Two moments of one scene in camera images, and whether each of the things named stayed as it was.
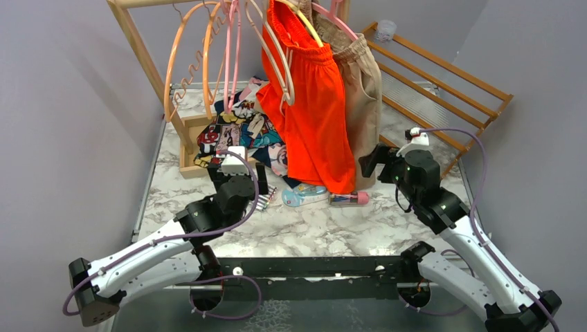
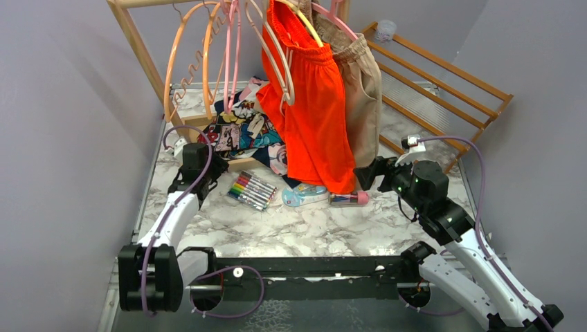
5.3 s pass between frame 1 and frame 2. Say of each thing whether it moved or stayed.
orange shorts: stayed
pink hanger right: stayed
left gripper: moved
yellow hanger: stayed
